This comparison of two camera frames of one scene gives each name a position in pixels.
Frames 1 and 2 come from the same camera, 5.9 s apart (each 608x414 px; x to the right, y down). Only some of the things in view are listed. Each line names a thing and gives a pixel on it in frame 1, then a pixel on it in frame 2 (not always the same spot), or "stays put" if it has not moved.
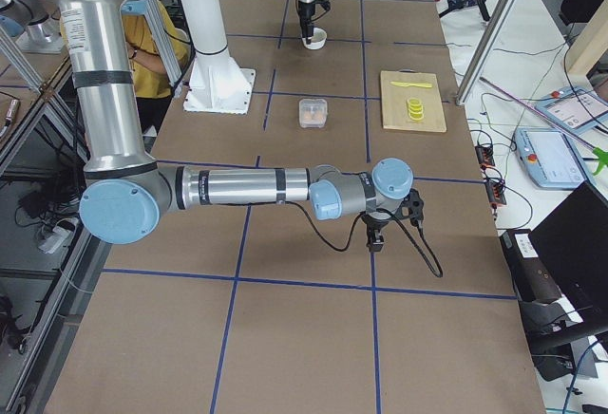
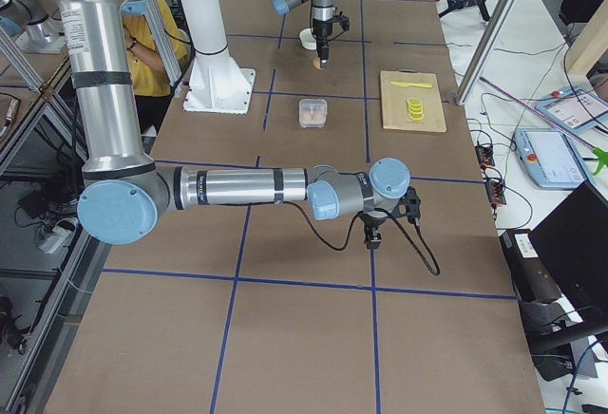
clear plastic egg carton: x=313 y=113 stays put
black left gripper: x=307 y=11 to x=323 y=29
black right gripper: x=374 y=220 stays put
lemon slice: x=416 y=117 stays put
